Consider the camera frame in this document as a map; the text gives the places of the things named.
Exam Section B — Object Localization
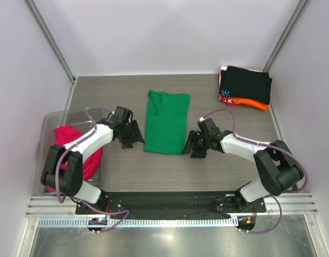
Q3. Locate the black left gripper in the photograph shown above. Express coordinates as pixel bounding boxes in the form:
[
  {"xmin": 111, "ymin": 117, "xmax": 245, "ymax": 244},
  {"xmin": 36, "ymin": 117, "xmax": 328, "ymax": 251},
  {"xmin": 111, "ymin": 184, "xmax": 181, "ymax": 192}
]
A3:
[{"xmin": 119, "ymin": 119, "xmax": 144, "ymax": 149}]

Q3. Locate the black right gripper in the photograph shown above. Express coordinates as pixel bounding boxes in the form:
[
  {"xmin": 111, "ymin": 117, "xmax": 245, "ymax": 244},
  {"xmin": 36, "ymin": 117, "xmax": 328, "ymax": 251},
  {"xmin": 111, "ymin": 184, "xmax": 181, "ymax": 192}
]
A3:
[{"xmin": 181, "ymin": 130, "xmax": 210, "ymax": 158}]

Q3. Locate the green t shirt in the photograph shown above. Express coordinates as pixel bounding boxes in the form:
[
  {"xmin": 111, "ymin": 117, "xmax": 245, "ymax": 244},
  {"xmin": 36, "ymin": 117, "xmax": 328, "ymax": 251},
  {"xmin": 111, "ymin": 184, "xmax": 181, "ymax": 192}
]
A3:
[{"xmin": 144, "ymin": 90, "xmax": 190, "ymax": 155}]

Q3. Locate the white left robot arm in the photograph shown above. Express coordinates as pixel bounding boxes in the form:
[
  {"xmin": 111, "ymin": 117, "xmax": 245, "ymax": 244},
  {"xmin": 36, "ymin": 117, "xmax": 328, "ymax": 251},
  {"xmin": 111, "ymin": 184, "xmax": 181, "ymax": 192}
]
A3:
[{"xmin": 40, "ymin": 106, "xmax": 144, "ymax": 214}]

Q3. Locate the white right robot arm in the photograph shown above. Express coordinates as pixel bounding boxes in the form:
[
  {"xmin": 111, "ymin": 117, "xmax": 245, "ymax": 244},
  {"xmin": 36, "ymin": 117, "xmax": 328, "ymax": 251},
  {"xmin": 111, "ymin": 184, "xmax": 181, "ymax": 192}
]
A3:
[{"xmin": 181, "ymin": 118, "xmax": 307, "ymax": 212}]

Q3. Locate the clear plastic bin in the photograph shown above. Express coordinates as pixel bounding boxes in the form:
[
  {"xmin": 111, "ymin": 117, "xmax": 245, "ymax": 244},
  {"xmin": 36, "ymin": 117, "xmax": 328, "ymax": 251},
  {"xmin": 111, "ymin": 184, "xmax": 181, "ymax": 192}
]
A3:
[{"xmin": 35, "ymin": 107, "xmax": 106, "ymax": 197}]

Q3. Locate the pink t shirt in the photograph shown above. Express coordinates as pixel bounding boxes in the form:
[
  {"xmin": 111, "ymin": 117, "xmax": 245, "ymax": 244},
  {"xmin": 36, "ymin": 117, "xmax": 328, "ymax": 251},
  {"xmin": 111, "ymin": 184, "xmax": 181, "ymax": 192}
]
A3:
[{"xmin": 41, "ymin": 124, "xmax": 113, "ymax": 202}]

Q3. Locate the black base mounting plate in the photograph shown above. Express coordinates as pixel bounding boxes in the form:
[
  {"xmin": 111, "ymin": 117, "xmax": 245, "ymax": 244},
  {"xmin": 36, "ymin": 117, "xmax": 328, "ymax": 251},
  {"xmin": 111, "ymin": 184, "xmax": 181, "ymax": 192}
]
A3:
[{"xmin": 90, "ymin": 191, "xmax": 266, "ymax": 221}]

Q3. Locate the black folded t shirt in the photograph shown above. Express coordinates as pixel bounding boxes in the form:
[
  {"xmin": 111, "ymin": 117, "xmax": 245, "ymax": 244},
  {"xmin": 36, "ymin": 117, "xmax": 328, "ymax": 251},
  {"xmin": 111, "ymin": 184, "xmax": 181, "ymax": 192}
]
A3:
[{"xmin": 219, "ymin": 66, "xmax": 272, "ymax": 104}]

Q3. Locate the orange folded t shirt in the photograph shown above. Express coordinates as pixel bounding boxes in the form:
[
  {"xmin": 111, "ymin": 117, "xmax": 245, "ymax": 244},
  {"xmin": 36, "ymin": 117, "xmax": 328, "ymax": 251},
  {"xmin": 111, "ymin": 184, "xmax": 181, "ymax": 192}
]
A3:
[{"xmin": 232, "ymin": 97, "xmax": 269, "ymax": 111}]

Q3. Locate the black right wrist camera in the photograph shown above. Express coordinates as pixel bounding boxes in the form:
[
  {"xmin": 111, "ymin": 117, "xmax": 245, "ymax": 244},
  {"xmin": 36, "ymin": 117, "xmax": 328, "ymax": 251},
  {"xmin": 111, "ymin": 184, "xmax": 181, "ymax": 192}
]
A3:
[{"xmin": 197, "ymin": 118, "xmax": 221, "ymax": 137}]

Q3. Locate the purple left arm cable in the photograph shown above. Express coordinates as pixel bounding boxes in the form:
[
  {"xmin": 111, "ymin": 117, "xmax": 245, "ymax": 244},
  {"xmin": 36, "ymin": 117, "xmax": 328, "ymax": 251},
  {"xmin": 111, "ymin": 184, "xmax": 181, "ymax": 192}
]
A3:
[{"xmin": 56, "ymin": 108, "xmax": 130, "ymax": 233}]

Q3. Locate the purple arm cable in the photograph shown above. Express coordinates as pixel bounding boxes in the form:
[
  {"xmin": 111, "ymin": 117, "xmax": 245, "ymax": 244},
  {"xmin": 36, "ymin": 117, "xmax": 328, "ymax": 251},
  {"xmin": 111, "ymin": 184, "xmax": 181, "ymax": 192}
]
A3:
[
  {"xmin": 200, "ymin": 108, "xmax": 309, "ymax": 234},
  {"xmin": 56, "ymin": 108, "xmax": 130, "ymax": 233}
]

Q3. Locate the aluminium frame rail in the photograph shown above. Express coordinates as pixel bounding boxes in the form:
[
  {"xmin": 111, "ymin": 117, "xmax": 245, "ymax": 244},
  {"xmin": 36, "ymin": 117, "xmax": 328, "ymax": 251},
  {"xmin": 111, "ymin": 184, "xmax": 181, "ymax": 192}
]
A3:
[{"xmin": 25, "ymin": 195, "xmax": 79, "ymax": 217}]

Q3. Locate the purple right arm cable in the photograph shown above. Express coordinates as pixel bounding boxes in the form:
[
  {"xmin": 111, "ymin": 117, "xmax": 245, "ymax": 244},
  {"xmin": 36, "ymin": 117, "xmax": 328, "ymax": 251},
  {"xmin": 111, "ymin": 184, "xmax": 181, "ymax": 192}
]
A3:
[{"xmin": 200, "ymin": 108, "xmax": 309, "ymax": 234}]

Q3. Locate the white slotted cable duct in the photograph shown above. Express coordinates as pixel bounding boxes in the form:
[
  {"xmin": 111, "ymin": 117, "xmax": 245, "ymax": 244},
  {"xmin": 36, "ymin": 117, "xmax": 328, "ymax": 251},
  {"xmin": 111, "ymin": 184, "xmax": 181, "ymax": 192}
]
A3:
[{"xmin": 38, "ymin": 216, "xmax": 238, "ymax": 229}]

